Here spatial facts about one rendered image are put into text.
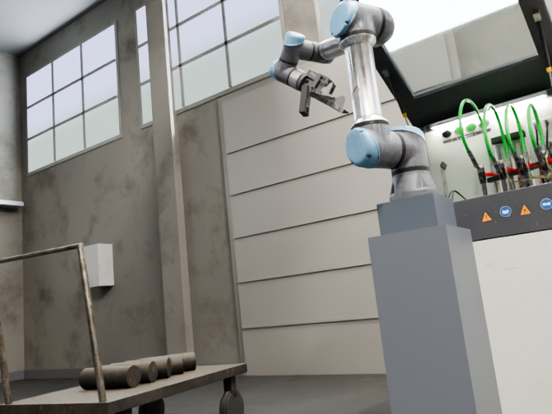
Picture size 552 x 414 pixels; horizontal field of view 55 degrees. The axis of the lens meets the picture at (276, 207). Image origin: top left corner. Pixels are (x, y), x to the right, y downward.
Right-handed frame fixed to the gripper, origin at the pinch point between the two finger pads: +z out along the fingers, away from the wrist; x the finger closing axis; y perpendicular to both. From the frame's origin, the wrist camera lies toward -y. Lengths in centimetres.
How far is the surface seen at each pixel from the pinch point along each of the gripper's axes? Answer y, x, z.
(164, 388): -143, 31, -19
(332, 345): -139, 279, -42
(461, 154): 22, 89, 20
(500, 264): -18, 38, 70
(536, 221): 1, 34, 72
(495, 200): 1, 35, 56
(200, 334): -227, 307, -177
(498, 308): -32, 40, 77
